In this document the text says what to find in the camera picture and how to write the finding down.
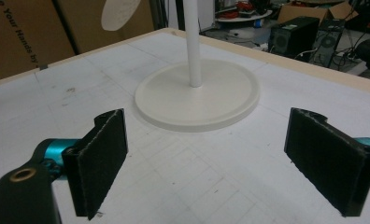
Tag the large printed cardboard box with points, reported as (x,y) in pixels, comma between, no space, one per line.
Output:
(27,34)

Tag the grey tape piece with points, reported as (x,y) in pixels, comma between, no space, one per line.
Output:
(43,67)

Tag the round white table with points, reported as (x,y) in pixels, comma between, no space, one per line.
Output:
(244,17)

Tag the beige slotted spoon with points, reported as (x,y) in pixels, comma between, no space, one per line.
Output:
(119,12)

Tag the grey-fronted computer tower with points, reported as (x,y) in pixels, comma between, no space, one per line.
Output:
(328,43)

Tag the white grid paper mat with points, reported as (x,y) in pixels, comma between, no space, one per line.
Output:
(189,174)

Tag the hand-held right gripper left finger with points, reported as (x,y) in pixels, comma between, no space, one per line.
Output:
(96,168)

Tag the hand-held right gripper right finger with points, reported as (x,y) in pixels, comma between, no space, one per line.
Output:
(329,165)

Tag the white hook rack stand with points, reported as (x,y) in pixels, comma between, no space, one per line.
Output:
(202,99)

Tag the open cardboard box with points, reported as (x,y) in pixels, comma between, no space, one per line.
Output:
(307,12)

